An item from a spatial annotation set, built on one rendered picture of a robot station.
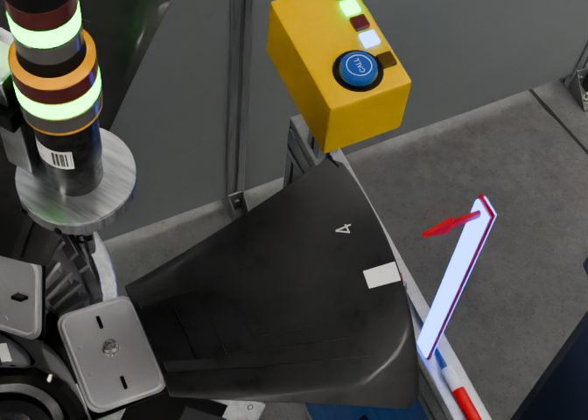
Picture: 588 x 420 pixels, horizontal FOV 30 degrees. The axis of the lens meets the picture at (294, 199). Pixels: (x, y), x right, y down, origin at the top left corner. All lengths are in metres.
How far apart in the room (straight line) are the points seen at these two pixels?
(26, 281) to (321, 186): 0.28
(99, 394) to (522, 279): 1.55
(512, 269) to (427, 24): 0.57
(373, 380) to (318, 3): 0.48
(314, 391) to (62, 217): 0.35
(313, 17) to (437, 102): 1.15
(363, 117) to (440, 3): 0.88
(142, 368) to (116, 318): 0.05
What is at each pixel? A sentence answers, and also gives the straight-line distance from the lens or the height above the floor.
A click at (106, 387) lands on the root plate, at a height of 1.19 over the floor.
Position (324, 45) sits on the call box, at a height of 1.07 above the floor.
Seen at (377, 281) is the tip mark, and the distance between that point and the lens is 0.96.
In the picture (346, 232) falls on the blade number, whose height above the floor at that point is 1.18.
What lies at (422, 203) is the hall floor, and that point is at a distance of 2.37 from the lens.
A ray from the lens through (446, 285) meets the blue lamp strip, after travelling 1.12.
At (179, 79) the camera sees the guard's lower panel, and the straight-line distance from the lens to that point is 1.88.
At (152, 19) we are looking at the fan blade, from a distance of 0.77.
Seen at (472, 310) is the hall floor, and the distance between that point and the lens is 2.28.
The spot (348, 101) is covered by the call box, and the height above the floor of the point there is 1.07.
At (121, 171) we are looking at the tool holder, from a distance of 0.65.
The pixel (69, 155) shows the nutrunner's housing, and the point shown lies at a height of 1.51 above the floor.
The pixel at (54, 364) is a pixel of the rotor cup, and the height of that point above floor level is 1.23.
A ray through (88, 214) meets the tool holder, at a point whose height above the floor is 1.46.
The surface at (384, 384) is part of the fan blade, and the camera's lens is 0.95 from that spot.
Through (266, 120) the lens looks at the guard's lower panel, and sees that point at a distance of 2.09.
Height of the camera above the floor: 2.01
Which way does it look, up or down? 59 degrees down
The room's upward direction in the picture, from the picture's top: 7 degrees clockwise
